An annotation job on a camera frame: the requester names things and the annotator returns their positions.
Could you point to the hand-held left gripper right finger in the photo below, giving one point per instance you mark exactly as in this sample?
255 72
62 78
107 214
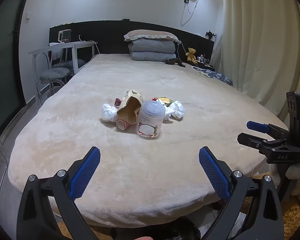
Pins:
213 172

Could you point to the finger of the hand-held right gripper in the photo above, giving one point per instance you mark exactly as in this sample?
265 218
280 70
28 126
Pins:
249 140
257 126

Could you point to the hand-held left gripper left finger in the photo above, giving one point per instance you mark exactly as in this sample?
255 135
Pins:
86 172

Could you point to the white tissue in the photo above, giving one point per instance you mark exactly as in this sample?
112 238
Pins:
177 108
108 112

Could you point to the black trash bin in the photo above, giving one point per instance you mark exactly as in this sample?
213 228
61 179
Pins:
176 233

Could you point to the small red printed packet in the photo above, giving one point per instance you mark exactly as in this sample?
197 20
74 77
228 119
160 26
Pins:
117 102

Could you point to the beige paper bag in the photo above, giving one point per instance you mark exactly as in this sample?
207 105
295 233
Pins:
128 107

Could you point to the clear plastic cup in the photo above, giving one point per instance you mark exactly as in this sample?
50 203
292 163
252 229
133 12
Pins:
151 120

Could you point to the yellow snack wrapper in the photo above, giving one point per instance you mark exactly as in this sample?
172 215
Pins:
164 100

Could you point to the person's right hand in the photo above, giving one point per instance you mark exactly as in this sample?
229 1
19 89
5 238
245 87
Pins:
298 173

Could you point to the beige plush blanket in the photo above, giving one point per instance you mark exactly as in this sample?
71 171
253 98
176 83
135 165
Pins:
115 167

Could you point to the blue patterned cloth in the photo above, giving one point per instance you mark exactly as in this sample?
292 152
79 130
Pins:
214 76

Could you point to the cream curtain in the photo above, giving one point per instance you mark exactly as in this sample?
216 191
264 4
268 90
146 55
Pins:
252 42

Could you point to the group of small bottles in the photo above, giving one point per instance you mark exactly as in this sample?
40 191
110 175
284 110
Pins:
203 60

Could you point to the brown teddy bear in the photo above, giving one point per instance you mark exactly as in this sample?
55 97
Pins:
191 54

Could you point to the metal chair with grey cushion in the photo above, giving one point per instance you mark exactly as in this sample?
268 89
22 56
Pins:
55 74
70 63

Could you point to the small dark plant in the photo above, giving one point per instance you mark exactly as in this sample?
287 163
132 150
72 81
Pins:
210 34

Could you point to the dark cloth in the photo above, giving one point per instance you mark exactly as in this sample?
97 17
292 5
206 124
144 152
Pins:
173 61

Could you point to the folded grey quilt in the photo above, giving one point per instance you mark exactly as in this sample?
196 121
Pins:
152 46
152 56

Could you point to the white table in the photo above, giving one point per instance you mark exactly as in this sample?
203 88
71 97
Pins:
65 47

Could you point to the black headboard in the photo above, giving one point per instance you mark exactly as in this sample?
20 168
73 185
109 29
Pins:
110 35

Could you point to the beige pillow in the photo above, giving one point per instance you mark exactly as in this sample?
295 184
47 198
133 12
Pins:
150 35

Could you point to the white light switch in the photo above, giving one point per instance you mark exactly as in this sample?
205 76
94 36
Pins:
28 15

